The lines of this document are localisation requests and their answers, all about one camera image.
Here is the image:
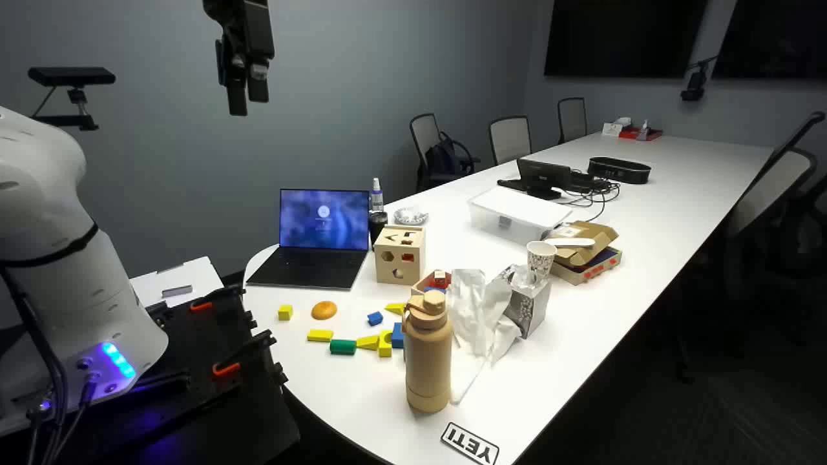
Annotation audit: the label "small spray bottle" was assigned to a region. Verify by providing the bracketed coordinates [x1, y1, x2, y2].
[367, 175, 387, 213]

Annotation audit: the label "grey patterned tissue box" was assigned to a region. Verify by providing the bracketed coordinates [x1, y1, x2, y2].
[502, 262, 554, 339]

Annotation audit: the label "small white box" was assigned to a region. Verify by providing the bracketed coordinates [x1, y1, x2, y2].
[601, 114, 636, 140]

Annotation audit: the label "tan insulated water bottle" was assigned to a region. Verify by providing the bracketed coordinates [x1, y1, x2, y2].
[402, 287, 456, 416]

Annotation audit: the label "white coiled cable bundle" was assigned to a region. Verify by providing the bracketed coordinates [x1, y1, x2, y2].
[393, 204, 431, 226]

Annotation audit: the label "small wooden block tray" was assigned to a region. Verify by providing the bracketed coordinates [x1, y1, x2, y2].
[411, 269, 471, 299]

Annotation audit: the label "brown and white object pile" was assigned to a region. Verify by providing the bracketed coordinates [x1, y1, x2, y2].
[546, 220, 626, 287]

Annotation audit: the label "black white YETI sticker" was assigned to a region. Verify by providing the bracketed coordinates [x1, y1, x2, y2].
[440, 417, 505, 465]

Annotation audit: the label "black monitor on stand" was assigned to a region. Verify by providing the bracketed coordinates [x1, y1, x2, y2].
[496, 158, 616, 200]

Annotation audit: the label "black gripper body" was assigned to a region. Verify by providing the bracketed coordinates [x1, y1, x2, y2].
[201, 0, 276, 88]

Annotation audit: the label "clear plastic storage box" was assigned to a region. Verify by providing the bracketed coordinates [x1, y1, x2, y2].
[469, 182, 574, 243]

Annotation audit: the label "white patterned paper cup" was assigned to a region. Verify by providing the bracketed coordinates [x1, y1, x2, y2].
[526, 238, 559, 283]

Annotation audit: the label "orange dome block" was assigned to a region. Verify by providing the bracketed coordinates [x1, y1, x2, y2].
[310, 296, 342, 323]

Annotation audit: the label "black backpack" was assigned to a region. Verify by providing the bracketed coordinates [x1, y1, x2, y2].
[422, 137, 478, 188]

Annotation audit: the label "white flat board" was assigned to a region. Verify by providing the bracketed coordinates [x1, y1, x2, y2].
[126, 253, 227, 309]

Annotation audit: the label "wooden shape sorter cube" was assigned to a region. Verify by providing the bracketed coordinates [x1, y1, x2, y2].
[372, 221, 430, 287]

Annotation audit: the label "black oval speaker bar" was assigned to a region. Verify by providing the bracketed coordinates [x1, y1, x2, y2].
[588, 154, 654, 185]

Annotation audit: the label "black clamp orange tip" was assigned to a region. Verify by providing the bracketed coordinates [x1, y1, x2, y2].
[210, 330, 279, 381]

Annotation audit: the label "black laptop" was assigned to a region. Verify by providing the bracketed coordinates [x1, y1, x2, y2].
[243, 185, 376, 291]

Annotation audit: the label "black conference camera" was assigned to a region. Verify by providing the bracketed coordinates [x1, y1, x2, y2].
[679, 55, 718, 102]

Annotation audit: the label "clear plastic bag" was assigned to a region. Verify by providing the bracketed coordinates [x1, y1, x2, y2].
[447, 265, 519, 407]

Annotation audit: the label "black camera on mount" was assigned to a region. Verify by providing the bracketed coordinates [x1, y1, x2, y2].
[27, 65, 119, 133]

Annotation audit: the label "black wall television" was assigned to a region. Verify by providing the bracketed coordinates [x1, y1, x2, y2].
[712, 0, 827, 82]
[544, 0, 712, 80]

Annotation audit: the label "tangled thin cables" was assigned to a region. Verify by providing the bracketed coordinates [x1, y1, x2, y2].
[564, 177, 626, 213]

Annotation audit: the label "grey mesh office chair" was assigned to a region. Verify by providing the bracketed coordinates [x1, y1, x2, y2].
[490, 114, 536, 166]
[408, 110, 478, 190]
[721, 146, 819, 269]
[555, 96, 592, 145]

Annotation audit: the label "red flat item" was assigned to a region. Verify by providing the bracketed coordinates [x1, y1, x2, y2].
[617, 126, 667, 145]

